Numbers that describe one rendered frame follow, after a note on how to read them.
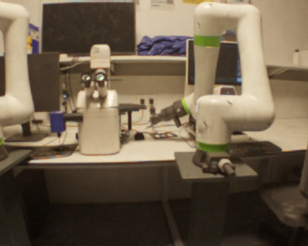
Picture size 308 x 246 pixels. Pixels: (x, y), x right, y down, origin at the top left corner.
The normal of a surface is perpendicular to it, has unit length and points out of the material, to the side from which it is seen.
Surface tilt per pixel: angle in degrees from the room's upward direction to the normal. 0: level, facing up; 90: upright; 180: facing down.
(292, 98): 90
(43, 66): 86
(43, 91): 86
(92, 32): 86
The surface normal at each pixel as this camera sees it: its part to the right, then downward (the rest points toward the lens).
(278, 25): 0.12, 0.20
